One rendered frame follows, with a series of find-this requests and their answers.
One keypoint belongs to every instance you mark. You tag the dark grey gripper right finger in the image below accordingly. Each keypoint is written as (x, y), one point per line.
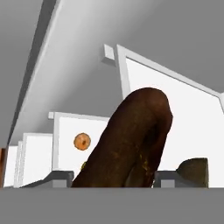
(166, 176)

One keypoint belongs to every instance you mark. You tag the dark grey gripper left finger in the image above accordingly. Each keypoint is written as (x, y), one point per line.
(62, 176)

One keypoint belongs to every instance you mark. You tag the yellow lemon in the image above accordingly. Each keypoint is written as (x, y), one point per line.
(83, 165)

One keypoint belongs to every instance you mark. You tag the small white freezer rack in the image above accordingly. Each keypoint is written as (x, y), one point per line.
(35, 157)

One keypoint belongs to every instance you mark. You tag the orange tangerine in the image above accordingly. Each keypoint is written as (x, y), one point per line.
(82, 141)

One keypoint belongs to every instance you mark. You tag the large white freezer rack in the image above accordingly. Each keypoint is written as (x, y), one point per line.
(192, 122)

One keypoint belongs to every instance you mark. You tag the grey freezer door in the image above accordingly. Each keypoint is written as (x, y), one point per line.
(43, 73)

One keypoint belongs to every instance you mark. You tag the brown wooden cabinet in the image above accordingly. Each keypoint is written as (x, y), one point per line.
(3, 167)

